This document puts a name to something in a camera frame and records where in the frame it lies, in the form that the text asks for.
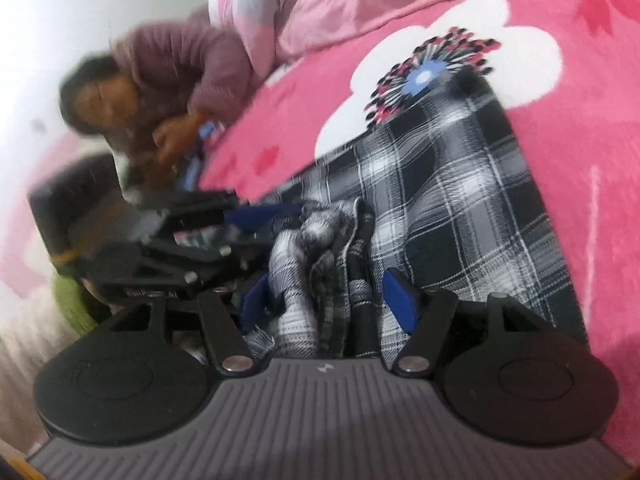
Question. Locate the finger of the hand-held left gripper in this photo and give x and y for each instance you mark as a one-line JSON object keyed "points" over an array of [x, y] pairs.
{"points": [[260, 215], [200, 260]]}

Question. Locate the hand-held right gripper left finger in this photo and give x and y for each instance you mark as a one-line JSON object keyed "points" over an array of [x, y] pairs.
{"points": [[260, 305]]}

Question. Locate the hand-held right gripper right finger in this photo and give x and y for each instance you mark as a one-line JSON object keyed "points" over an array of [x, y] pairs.
{"points": [[400, 305]]}

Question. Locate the black white plaid pants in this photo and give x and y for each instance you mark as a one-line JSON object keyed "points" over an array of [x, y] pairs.
{"points": [[450, 185]]}

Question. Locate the green soft object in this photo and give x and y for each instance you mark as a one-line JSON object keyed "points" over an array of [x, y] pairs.
{"points": [[70, 305]]}

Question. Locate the pink grey duvet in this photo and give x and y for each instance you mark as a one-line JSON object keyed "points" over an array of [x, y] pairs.
{"points": [[300, 0]]}

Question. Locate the pink floral blanket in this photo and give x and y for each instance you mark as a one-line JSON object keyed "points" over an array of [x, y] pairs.
{"points": [[575, 160]]}

